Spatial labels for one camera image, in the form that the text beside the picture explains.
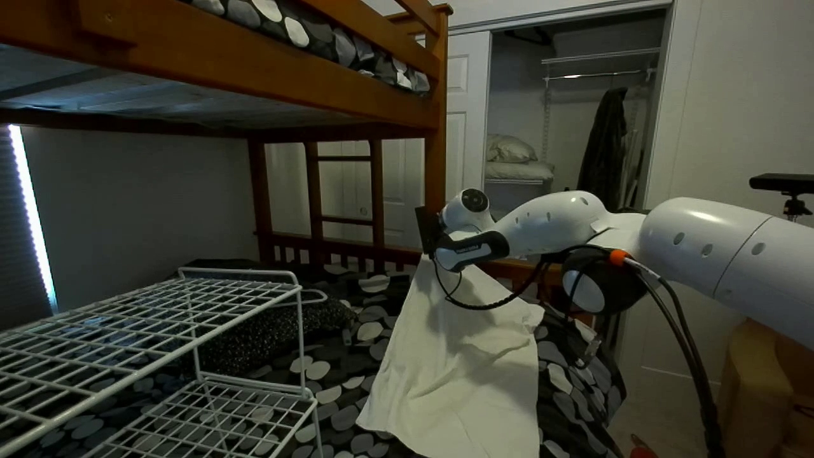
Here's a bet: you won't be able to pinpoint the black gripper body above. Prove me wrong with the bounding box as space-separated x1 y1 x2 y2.
415 206 460 272

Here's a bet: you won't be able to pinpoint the white pillow case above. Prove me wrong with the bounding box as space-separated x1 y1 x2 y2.
356 256 545 458

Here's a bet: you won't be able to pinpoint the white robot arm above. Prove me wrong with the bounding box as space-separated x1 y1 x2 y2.
415 187 814 349

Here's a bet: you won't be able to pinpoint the folded white closet linens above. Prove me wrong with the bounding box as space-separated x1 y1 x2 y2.
487 135 554 181

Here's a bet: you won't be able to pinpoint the white closet door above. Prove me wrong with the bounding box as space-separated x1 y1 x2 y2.
384 31 491 249

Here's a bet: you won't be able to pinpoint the dark hanging jacket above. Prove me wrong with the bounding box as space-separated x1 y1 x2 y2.
578 89 625 210

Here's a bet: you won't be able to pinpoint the black grey dotted bedspread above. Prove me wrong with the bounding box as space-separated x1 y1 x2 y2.
0 256 632 458

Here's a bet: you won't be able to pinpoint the upper bunk dotted bedding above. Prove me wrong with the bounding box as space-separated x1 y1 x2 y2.
185 0 433 94

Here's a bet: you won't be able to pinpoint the tan cardboard box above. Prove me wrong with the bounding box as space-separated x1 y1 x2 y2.
719 317 814 458

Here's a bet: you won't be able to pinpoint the wooden bunk bed frame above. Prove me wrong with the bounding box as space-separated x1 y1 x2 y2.
0 0 606 327

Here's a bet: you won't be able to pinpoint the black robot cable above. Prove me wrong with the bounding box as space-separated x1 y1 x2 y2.
429 242 727 458

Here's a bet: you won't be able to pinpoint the white wire shelf rack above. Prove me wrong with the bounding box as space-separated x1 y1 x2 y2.
0 267 316 458

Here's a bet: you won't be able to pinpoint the wire closet shelf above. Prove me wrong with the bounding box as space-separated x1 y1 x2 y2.
541 48 658 82

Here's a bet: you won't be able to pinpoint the black camera on stand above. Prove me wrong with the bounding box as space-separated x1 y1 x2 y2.
749 172 814 218

